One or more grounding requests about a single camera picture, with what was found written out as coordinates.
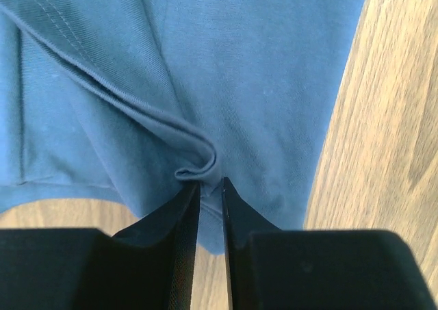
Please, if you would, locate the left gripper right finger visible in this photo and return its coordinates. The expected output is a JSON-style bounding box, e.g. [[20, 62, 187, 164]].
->
[[222, 179, 436, 309]]

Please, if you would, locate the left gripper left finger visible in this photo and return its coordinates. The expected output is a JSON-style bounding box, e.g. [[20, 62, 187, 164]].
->
[[1, 183, 200, 309]]

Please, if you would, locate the blue-grey t-shirt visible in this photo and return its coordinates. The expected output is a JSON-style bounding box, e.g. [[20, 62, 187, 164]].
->
[[1, 0, 365, 254]]

